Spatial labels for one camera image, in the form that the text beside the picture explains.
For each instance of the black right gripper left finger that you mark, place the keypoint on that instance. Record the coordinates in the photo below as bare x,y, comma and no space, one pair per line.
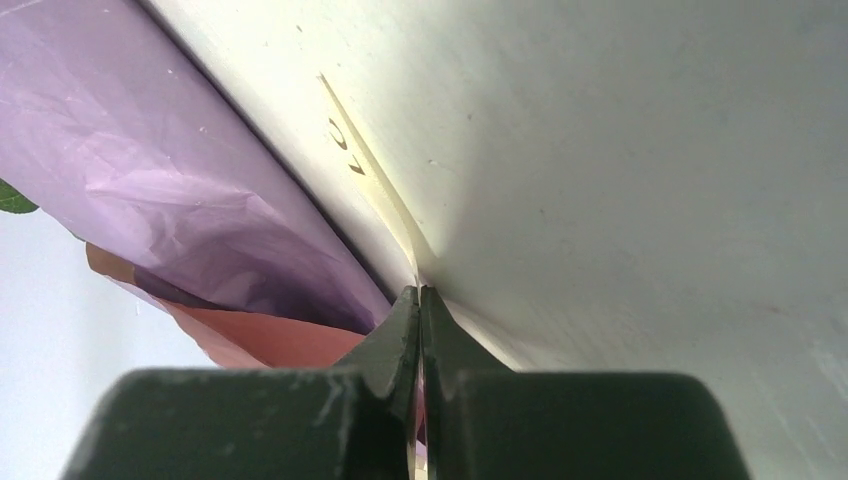
353,420

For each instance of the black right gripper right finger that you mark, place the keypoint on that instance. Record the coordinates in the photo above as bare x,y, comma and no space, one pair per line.
487,421

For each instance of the pink wrapping paper sheet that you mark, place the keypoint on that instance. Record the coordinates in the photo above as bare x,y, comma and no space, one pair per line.
237,339

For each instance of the cream ribbon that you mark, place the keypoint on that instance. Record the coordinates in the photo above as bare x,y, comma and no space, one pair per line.
377,189

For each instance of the purple wrapping paper sheet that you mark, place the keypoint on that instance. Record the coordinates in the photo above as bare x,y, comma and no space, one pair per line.
114,132

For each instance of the peach fake rose stem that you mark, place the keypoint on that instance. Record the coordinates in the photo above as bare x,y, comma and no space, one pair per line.
13,202

